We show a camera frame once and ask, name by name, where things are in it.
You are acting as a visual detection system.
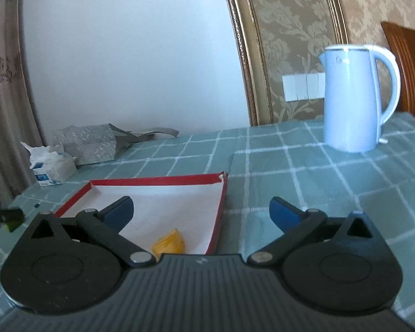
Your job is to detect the gold picture frame moulding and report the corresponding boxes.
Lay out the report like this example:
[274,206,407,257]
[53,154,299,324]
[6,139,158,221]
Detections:
[226,0,349,126]

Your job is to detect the white wall switch panel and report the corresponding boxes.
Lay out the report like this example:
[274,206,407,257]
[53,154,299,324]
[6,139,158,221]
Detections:
[282,73,325,102]

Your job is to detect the red shallow cardboard tray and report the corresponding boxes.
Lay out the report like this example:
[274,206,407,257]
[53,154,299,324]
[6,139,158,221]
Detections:
[55,172,228,255]

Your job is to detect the grey patterned paper bag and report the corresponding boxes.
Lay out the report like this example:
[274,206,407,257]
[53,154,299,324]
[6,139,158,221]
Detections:
[52,124,179,166]

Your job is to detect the brown wooden headboard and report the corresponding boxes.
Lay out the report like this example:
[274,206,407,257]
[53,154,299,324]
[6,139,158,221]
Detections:
[381,21,415,116]

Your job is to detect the light blue electric kettle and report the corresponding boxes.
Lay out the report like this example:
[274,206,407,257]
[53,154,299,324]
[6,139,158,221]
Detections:
[319,44,401,153]

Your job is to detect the beige patterned curtain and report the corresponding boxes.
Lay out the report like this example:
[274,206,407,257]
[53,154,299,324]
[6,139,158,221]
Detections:
[0,0,42,205]

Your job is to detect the white tissue pack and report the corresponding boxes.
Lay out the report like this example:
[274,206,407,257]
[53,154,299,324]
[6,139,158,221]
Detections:
[21,142,77,187]

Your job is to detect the teal checked tablecloth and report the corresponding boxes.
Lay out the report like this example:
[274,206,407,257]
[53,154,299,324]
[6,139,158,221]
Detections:
[15,113,415,325]

